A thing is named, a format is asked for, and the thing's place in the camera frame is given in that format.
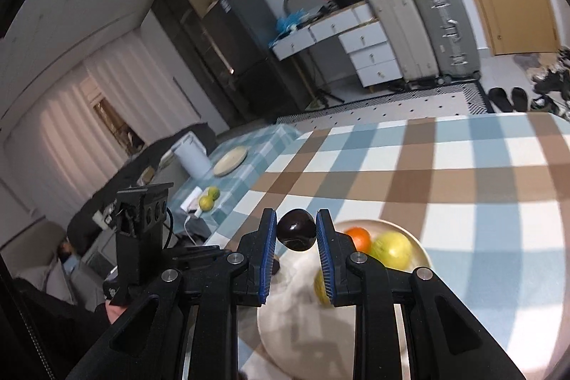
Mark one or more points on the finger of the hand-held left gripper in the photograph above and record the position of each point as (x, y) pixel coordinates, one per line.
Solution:
(196, 254)

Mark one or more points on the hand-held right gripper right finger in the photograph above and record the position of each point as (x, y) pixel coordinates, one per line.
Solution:
(326, 260)

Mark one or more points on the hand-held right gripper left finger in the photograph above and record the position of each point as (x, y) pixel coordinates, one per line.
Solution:
(267, 255)

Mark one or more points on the dark purple plum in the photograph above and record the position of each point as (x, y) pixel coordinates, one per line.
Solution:
(296, 228)
(277, 266)

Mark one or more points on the yellow-green guava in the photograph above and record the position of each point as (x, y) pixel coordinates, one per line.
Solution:
(394, 251)
(319, 286)

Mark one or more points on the orange tangerine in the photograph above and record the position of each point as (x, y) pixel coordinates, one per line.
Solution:
(360, 240)

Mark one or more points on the large cream plate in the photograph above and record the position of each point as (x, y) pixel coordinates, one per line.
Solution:
(303, 331)

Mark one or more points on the person's left forearm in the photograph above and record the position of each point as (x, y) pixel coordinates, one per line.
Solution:
(58, 326)

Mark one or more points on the person's left hand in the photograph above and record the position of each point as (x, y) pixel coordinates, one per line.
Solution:
(116, 312)

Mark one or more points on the yellow lemon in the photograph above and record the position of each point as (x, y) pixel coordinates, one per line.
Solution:
(214, 193)
(205, 203)

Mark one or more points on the white handheld device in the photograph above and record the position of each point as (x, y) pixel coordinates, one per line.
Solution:
(190, 198)

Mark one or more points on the dark couch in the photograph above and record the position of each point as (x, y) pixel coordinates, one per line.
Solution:
(133, 170)

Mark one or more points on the teal checkered table cover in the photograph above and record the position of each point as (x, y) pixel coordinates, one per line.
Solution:
(249, 179)

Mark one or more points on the white kettle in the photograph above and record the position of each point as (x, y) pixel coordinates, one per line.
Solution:
(192, 159)

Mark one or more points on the small cream plate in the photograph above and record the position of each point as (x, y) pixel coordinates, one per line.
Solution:
(230, 161)

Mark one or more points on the grey sofa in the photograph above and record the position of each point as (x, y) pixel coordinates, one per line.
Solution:
(35, 273)

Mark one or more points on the beige curtain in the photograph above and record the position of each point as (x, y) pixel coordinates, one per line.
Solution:
(49, 130)

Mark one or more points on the brown blue checkered tablecloth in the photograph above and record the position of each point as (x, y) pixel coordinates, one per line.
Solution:
(467, 184)

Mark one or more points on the black white patterned rug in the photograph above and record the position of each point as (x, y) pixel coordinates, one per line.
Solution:
(400, 104)

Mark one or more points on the dark tall cabinet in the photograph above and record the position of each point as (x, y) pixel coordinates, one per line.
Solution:
(187, 32)

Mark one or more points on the white drawer unit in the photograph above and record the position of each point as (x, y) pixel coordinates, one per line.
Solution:
(369, 55)

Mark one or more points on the grey refrigerator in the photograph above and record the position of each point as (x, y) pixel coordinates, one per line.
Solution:
(242, 32)

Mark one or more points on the white desk with drawers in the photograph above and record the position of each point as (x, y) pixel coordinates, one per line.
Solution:
(325, 30)

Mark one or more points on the blue plastic bag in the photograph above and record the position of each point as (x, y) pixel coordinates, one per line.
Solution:
(289, 24)

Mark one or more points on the beige suitcase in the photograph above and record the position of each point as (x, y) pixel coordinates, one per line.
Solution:
(400, 37)

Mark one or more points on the black slipper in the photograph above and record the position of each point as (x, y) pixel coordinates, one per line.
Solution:
(519, 98)
(500, 99)

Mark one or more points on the silver suitcase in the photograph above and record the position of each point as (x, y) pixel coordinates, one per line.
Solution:
(449, 28)

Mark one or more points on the pile of scattered shoes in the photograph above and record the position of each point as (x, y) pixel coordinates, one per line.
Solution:
(552, 81)

